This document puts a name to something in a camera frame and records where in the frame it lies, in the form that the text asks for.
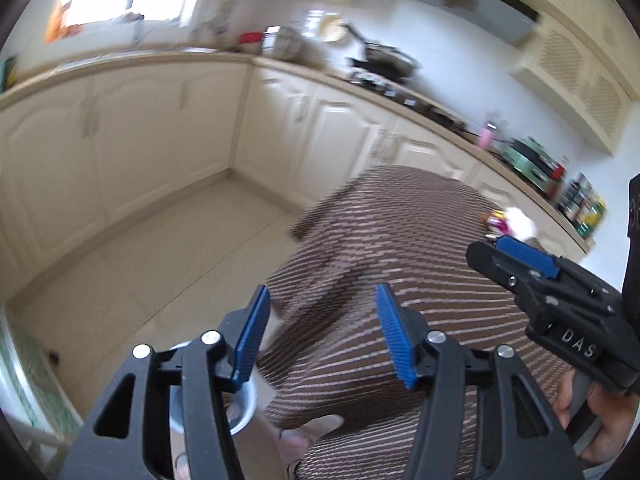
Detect yellow candy wrapper pile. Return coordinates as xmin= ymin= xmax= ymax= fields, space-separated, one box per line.
xmin=483 ymin=207 xmax=538 ymax=242

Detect blue trash bin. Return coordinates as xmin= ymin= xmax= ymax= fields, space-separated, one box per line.
xmin=169 ymin=341 xmax=260 ymax=436

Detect person's right hand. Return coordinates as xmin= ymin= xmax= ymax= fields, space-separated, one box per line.
xmin=552 ymin=368 xmax=639 ymax=466

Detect green yellow bottle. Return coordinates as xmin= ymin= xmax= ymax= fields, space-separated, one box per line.
xmin=577 ymin=195 xmax=606 ymax=240

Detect brown polka dot tablecloth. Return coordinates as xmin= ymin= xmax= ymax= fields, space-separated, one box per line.
xmin=258 ymin=165 xmax=567 ymax=479

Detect pink slipper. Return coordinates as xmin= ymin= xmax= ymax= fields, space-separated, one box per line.
xmin=277 ymin=414 xmax=344 ymax=479

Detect red cap sauce bottle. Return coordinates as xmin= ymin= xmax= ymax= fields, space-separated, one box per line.
xmin=544 ymin=156 xmax=568 ymax=202

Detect green electric cooker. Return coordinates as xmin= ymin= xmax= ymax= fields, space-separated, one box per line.
xmin=502 ymin=136 xmax=554 ymax=194

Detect pink utensil holder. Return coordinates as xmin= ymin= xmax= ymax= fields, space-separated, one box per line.
xmin=476 ymin=120 xmax=497 ymax=151

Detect cream upper cabinets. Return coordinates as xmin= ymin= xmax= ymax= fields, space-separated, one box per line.
xmin=209 ymin=0 xmax=637 ymax=156

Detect cream cabinets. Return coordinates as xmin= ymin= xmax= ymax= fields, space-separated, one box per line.
xmin=1 ymin=52 xmax=592 ymax=300
xmin=209 ymin=0 xmax=637 ymax=156

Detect white shelf cart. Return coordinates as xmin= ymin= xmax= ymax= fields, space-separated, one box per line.
xmin=1 ymin=309 xmax=82 ymax=479

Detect black gas stove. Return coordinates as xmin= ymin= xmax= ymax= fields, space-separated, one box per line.
xmin=347 ymin=68 xmax=470 ymax=136

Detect black wok with lid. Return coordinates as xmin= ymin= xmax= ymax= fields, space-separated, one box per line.
xmin=342 ymin=21 xmax=422 ymax=80

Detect cream lower cabinets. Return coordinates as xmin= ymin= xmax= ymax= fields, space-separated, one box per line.
xmin=1 ymin=52 xmax=592 ymax=300

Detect round woven trivet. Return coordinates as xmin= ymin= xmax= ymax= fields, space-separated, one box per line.
xmin=317 ymin=14 xmax=349 ymax=44

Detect stainless steel steamer pot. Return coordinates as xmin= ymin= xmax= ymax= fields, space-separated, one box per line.
xmin=262 ymin=25 xmax=314 ymax=65

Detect red bowl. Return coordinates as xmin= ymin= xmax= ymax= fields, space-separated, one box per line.
xmin=239 ymin=32 xmax=264 ymax=46

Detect hanging utensil rack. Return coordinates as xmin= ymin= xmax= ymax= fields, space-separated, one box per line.
xmin=191 ymin=0 xmax=243 ymax=50

